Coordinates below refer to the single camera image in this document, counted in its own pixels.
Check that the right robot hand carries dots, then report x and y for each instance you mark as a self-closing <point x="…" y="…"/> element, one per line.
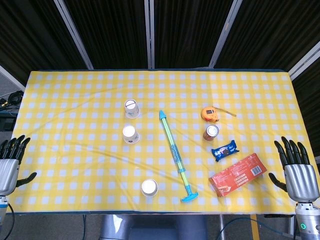
<point x="301" y="180"/>

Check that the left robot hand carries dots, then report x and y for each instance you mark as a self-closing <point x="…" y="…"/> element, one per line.
<point x="7" y="175"/>

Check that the white paper cup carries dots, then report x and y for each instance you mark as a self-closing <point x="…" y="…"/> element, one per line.
<point x="131" y="110"/>
<point x="130" y="135"/>
<point x="149" y="188"/>

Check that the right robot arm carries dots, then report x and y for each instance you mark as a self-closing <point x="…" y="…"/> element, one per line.
<point x="306" y="222"/>

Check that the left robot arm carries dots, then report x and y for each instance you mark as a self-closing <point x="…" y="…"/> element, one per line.
<point x="2" y="212"/>

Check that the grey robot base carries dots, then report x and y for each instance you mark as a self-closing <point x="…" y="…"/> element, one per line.
<point x="150" y="228"/>

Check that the yellow white checkered tablecloth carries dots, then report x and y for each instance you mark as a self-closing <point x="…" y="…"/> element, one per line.
<point x="87" y="155"/>

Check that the orange biscuit box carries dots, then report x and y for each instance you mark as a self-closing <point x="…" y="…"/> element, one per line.
<point x="237" y="175"/>

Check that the blue cookie packet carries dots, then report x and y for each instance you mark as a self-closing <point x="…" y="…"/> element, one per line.
<point x="225" y="151"/>

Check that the red drink can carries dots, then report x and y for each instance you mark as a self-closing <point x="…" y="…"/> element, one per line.
<point x="210" y="133"/>

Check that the orange tape measure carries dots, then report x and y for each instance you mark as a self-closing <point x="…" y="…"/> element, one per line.
<point x="209" y="114"/>

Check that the green blue water pump toy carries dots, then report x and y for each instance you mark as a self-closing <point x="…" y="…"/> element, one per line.
<point x="172" y="148"/>

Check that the white paper cup, green leaves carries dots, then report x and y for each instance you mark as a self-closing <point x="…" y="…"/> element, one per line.
<point x="149" y="188"/>

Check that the white partition post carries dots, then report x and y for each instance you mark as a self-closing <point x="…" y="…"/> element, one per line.
<point x="305" y="61"/>
<point x="225" y="32"/>
<point x="73" y="35"/>
<point x="11" y="78"/>
<point x="150" y="32"/>

